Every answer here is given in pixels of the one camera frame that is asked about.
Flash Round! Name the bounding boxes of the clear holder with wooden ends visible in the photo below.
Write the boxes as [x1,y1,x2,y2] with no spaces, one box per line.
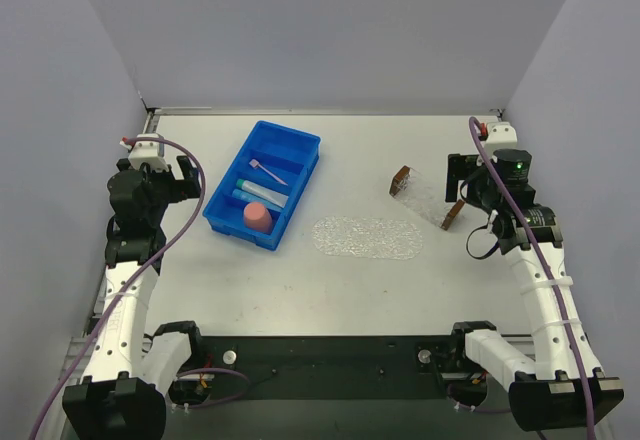
[389,165,465,231]

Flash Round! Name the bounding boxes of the pink plastic cup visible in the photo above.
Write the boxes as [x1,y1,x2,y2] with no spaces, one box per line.
[243,202,273,234]

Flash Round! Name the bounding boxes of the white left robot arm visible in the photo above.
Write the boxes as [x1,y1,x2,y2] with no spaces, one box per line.
[62,155,205,439]

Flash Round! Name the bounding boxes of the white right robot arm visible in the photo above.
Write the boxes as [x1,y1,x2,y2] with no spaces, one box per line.
[445,149,624,431]

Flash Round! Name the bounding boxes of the blue toothpaste tube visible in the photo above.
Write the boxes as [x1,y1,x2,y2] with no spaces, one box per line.
[232,189,282,212]

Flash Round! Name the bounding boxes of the pink toothbrush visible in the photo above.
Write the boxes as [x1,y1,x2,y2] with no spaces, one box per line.
[249,159,288,186]

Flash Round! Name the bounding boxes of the white toothpaste tube green cap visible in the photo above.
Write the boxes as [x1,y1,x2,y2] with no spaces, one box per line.
[236,179,288,208]

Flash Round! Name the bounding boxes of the clear textured oval tray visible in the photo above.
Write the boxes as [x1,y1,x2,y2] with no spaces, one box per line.
[312,217,423,260]

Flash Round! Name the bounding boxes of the blue plastic divided bin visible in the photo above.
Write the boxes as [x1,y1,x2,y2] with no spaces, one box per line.
[203,121,321,251]

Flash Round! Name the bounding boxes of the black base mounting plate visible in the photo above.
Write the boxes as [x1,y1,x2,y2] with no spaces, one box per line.
[164,335,506,402]

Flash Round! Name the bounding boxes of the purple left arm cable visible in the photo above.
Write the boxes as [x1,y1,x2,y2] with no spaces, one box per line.
[27,137,206,440]

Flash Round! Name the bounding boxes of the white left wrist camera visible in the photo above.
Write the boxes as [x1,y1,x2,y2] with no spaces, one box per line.
[120,133,169,172]

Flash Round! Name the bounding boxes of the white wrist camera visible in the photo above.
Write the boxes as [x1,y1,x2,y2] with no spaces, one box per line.
[120,133,169,172]
[480,121,518,155]

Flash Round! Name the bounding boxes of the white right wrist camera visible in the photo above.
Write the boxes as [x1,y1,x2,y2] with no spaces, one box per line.
[480,121,518,155]

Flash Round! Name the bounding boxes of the aluminium front rail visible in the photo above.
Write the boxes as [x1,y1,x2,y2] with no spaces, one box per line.
[60,337,96,383]

